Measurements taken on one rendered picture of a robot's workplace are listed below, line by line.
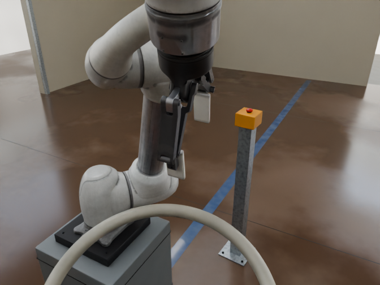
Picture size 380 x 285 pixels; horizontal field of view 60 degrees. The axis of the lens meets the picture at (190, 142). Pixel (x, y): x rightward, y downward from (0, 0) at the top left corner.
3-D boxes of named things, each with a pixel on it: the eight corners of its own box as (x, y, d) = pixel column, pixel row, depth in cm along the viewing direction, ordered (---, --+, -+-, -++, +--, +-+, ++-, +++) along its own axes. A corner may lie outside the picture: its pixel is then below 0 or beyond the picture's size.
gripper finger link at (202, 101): (193, 92, 58) (194, 89, 58) (193, 120, 63) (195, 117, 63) (209, 95, 57) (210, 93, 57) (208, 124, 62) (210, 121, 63)
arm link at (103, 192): (80, 208, 137) (72, 164, 128) (122, 198, 144) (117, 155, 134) (86, 233, 124) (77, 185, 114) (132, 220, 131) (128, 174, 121)
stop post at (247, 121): (255, 248, 238) (272, 108, 189) (244, 266, 223) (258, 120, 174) (230, 238, 248) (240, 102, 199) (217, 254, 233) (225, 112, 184)
